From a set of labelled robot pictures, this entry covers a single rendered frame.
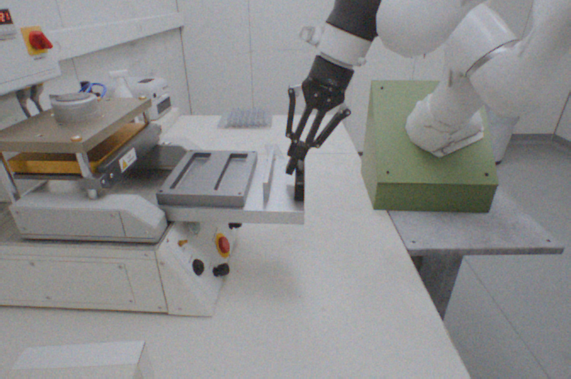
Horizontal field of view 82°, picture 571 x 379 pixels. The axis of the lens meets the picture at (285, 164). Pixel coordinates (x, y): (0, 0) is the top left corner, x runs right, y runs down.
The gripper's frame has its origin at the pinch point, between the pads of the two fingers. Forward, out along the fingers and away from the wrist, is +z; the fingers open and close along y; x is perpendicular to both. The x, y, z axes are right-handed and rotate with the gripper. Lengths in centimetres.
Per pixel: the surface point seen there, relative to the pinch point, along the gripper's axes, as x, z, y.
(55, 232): -15.9, 22.1, -36.6
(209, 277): -10.6, 27.7, -8.2
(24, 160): -9.7, 14.0, -46.5
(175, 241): -12.3, 19.4, -16.7
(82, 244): -16.8, 22.0, -31.3
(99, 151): -5.6, 9.9, -35.6
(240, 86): 244, 60, -36
